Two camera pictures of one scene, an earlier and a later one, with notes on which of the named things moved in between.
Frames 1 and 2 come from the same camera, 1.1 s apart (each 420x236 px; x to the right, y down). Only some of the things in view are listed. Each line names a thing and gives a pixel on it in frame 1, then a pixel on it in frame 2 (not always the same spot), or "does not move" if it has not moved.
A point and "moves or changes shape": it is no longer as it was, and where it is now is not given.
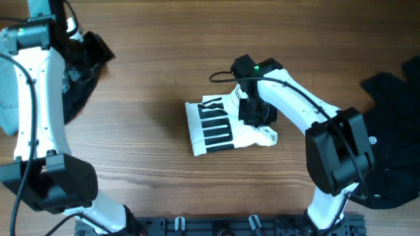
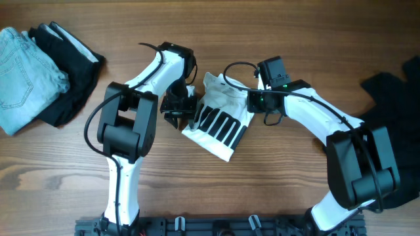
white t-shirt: (214, 126) moves or changes shape
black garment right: (392, 116) does not move
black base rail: (226, 225) does not move
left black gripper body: (91, 53) → (177, 99)
